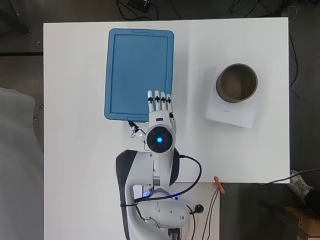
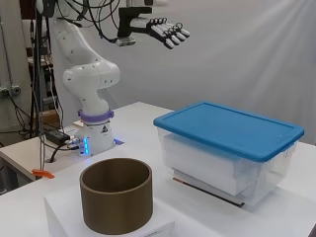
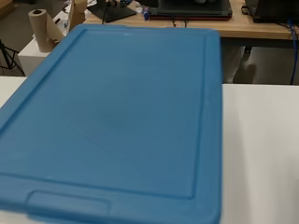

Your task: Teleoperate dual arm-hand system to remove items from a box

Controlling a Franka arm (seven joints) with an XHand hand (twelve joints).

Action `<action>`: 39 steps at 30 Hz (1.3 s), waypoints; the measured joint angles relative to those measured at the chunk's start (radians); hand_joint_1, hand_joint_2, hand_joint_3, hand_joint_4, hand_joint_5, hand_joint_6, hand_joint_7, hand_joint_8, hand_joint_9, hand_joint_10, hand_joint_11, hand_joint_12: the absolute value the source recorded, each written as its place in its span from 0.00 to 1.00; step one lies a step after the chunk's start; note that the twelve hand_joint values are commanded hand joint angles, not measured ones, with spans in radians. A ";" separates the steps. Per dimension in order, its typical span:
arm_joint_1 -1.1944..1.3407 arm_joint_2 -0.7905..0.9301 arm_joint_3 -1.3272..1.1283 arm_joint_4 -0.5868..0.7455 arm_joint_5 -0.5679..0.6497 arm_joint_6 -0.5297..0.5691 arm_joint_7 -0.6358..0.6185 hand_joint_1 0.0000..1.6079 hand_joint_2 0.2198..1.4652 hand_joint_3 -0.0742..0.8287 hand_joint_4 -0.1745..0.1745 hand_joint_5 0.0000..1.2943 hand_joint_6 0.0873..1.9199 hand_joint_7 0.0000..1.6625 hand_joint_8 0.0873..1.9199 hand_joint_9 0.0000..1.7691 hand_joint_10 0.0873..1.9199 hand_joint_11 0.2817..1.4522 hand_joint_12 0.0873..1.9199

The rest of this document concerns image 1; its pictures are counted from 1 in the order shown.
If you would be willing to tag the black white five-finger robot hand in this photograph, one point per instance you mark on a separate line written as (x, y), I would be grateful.
(160, 113)

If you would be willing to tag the white seven-joint robot arm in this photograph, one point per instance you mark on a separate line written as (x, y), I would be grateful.
(160, 156)

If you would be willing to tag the blue plastic lid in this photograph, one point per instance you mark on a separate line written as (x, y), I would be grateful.
(133, 66)

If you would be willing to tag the brown round tub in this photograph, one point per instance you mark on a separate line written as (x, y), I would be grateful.
(221, 90)

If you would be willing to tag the white flat stand box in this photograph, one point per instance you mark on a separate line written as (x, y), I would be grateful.
(230, 115)

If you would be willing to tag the orange clamp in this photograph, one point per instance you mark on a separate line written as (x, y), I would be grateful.
(219, 185)

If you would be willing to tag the black round plug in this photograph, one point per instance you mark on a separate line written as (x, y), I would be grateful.
(199, 209)

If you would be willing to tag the crumpled grey cloth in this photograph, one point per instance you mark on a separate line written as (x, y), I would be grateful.
(300, 185)

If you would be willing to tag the brown wooden furniture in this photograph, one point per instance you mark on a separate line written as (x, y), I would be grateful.
(308, 223)

